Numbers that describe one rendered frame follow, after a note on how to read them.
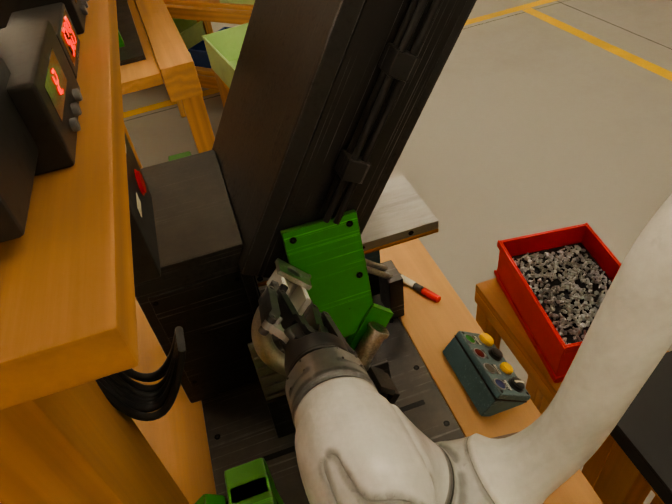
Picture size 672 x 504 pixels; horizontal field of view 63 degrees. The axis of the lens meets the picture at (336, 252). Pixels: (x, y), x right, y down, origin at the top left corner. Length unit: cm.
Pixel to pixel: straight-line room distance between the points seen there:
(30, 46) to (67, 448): 36
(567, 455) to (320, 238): 44
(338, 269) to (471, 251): 182
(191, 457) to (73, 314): 73
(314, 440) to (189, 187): 61
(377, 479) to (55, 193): 33
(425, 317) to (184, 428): 51
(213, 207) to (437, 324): 50
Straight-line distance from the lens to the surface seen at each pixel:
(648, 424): 109
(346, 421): 49
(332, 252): 82
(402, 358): 108
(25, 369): 37
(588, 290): 127
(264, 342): 83
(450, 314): 115
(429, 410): 102
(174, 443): 110
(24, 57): 54
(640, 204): 304
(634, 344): 49
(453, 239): 267
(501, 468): 57
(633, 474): 127
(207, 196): 96
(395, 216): 102
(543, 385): 123
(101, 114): 59
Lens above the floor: 177
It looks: 42 degrees down
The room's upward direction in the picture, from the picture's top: 9 degrees counter-clockwise
